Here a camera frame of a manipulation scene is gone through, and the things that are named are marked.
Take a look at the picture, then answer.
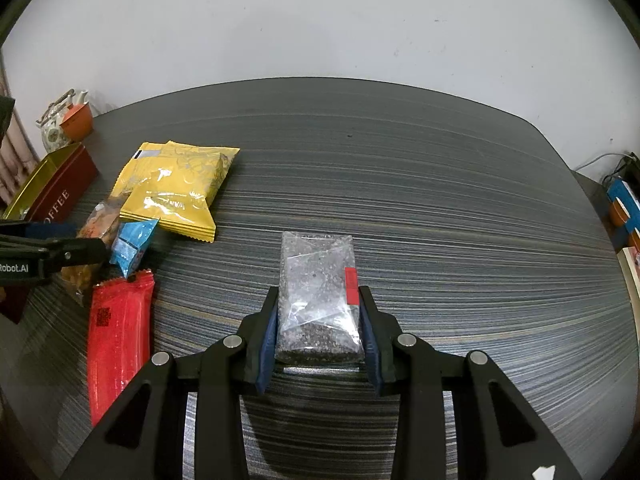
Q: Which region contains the small blue snack packet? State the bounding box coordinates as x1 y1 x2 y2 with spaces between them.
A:
108 217 160 281

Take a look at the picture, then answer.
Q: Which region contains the yellow packet with silver strip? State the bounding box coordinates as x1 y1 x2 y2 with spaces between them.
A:
110 142 168 201

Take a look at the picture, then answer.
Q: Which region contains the stack of books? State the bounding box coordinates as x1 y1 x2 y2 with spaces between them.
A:
616 246 640 311

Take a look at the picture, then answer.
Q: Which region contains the red and gold tin box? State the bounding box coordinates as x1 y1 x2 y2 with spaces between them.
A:
0 142 99 325

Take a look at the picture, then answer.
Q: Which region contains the patterned curtain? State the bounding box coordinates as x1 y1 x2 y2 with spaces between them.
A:
0 67 41 203

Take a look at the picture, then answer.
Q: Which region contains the white cable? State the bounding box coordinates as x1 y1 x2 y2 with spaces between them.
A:
575 151 626 172

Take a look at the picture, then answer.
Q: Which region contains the red snack packet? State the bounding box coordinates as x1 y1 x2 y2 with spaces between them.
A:
87 269 155 428

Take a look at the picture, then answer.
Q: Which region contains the blue and white box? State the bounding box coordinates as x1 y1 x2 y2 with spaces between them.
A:
606 178 640 233

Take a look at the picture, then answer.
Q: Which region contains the dark side table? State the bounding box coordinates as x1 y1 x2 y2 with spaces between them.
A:
570 170 640 271

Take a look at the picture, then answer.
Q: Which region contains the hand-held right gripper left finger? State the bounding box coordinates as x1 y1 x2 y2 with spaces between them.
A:
60 285 281 480

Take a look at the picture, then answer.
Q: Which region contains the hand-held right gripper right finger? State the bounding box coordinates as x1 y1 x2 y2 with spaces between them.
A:
357 285 583 480

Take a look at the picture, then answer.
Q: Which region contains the grey seed snack packet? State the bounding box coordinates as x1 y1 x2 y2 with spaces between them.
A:
274 231 364 365

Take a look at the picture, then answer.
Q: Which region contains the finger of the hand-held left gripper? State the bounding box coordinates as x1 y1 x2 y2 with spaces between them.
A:
42 236 109 267
0 219 77 242

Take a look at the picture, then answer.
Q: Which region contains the patterned ceramic teapot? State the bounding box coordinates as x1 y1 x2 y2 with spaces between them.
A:
36 89 90 153

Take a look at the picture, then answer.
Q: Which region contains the yellow packet with line drawing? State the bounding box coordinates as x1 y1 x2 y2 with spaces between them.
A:
119 140 242 244

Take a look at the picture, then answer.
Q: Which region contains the black power strip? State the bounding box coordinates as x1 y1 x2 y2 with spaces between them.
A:
600 152 640 186

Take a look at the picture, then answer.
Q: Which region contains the clear peanut packet orange print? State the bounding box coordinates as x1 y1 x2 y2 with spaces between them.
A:
59 198 126 306

